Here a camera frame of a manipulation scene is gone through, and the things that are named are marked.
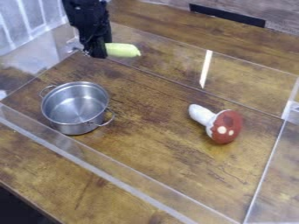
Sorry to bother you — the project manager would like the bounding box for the black strip on table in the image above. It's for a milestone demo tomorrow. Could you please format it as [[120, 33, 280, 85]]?
[[189, 3, 266, 28]]

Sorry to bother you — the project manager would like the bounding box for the red toy mushroom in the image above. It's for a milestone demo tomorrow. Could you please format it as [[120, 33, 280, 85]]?
[[188, 104, 242, 144]]

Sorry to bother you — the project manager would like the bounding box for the small steel pot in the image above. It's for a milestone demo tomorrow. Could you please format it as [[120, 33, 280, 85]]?
[[39, 81, 116, 136]]

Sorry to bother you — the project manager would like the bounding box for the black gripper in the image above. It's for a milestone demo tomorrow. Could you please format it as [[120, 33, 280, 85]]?
[[61, 0, 112, 59]]

